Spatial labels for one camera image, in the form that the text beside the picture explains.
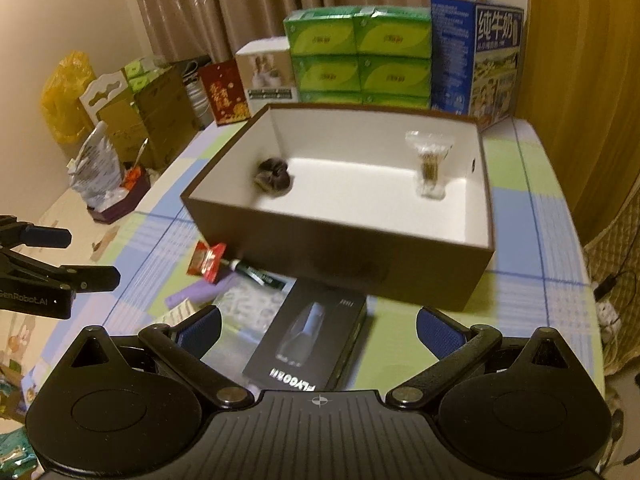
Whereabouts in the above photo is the black hair scrunchie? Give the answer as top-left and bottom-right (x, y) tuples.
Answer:
(255, 156), (295, 196)

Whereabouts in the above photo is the black product box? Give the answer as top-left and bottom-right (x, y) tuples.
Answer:
(242, 277), (368, 393)

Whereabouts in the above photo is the white power strip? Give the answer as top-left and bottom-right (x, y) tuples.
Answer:
(595, 297), (623, 346)

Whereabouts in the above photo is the white photo print box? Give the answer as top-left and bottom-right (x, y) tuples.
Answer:
(235, 40), (301, 116)

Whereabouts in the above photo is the dark green tube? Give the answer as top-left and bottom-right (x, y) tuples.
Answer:
(227, 258), (286, 292)

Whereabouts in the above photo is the clear packet of toothpicks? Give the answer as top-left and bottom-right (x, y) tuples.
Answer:
(405, 130), (453, 202)

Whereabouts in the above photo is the beige curtain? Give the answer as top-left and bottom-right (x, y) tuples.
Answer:
(125, 0), (481, 66)

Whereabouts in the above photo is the dark purple box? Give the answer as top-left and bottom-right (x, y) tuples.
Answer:
(87, 165), (151, 223)

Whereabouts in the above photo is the purple shampoo tube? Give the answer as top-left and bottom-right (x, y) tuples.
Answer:
(165, 272), (238, 312)

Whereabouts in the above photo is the red snack packet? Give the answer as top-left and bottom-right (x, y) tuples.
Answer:
(187, 241), (227, 283)

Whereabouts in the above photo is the silver metal container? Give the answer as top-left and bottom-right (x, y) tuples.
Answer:
(182, 60), (216, 131)

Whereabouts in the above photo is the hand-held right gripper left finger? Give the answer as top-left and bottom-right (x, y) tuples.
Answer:
(70, 306), (256, 408)

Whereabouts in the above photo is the printed paper card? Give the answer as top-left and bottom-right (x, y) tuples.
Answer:
(160, 299), (198, 333)

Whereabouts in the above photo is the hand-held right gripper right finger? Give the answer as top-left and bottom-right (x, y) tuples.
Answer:
(385, 305), (576, 409)

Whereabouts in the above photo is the checked cloth covered desktop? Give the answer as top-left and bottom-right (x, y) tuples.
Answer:
(0, 110), (608, 480)

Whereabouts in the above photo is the clear cotton swab container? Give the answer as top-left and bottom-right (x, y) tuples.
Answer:
(212, 280), (292, 346)

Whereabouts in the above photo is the stack of green tissue boxes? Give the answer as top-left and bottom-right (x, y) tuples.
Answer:
(283, 6), (433, 109)

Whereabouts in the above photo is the brown storage box white inside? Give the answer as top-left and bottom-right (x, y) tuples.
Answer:
(180, 102), (497, 313)

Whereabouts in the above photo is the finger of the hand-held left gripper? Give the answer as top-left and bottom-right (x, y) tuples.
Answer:
(0, 247), (121, 293)
(0, 215), (72, 251)

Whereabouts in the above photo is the red decorated box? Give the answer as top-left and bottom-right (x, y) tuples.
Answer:
(199, 59), (251, 126)

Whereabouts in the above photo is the blue milk carton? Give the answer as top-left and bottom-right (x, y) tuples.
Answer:
(430, 0), (526, 128)

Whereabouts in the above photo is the wooden cabinet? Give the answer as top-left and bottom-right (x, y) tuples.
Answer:
(515, 0), (640, 241)

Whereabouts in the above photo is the brown cardboard carton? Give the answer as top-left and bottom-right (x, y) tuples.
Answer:
(79, 57), (201, 171)

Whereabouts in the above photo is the yellow plastic bag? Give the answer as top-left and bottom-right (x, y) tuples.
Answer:
(41, 51), (97, 146)

